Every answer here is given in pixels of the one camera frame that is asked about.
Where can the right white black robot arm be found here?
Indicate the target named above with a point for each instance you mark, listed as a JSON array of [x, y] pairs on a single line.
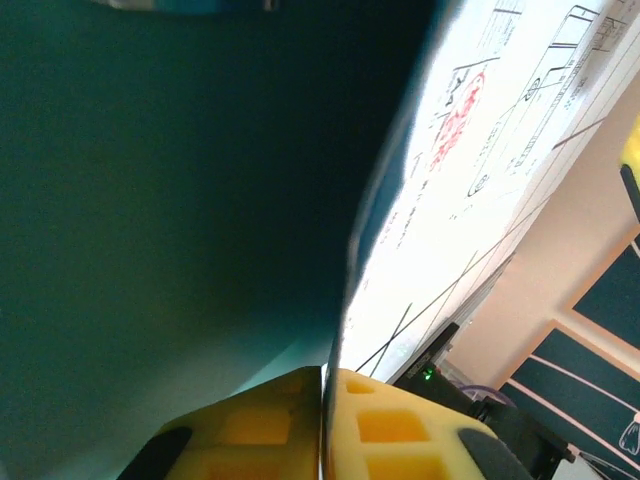
[[505, 425]]

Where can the paper sheet with red stamp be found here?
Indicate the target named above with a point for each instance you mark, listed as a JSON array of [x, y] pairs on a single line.
[[475, 175]]

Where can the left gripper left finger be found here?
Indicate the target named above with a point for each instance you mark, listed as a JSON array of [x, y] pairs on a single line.
[[260, 430]]

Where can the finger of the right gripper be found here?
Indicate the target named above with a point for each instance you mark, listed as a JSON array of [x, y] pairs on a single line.
[[632, 150]]

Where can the green paper folder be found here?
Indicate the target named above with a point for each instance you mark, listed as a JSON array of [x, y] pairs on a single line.
[[175, 200]]

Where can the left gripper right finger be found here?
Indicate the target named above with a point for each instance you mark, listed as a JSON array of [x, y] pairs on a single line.
[[390, 430]]

